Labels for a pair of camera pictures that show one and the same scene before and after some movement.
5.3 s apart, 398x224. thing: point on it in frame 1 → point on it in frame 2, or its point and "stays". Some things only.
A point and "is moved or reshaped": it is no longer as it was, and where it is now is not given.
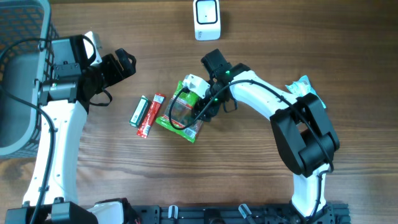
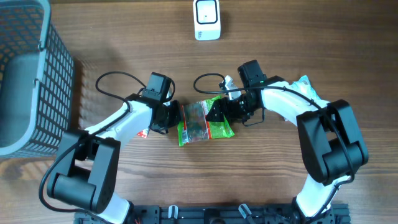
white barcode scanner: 207,17 stays
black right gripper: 212,111 → 229,114
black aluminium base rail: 333,213 stays
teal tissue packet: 303,86 stays
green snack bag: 178,117 is moved or reshaped
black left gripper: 117,73 → 177,107
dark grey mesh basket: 27,30 stays
